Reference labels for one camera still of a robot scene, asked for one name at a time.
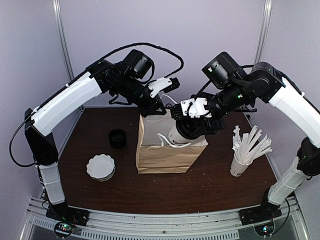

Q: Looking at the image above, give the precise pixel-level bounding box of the single white paper cup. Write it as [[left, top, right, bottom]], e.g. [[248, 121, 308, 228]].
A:
[[168, 124, 190, 145]]

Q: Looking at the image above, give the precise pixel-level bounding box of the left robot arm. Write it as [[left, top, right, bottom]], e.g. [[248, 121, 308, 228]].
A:
[[20, 43, 180, 222]]

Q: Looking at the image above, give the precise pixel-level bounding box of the paper cup holding straws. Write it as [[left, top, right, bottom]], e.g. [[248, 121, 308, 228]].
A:
[[229, 153, 253, 177]]

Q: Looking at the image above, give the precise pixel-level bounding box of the brown paper bag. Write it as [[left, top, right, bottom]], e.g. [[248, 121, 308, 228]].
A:
[[135, 110, 208, 174]]

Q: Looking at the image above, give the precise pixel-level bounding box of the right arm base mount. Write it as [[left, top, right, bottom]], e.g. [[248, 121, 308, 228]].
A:
[[238, 201, 282, 238]]

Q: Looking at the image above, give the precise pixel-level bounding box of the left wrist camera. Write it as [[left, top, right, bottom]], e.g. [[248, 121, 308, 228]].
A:
[[147, 77, 180, 98]]

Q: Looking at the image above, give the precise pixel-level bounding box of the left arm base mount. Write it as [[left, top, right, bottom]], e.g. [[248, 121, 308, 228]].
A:
[[45, 201, 90, 239]]

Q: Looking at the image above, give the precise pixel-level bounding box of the stack of black lids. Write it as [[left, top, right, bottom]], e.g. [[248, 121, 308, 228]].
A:
[[108, 128, 127, 149]]

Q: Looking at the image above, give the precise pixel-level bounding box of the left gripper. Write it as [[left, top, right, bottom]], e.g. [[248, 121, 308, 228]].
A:
[[112, 75, 167, 119]]

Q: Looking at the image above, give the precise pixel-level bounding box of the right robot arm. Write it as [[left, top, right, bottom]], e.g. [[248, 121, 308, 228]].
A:
[[202, 51, 320, 221]]

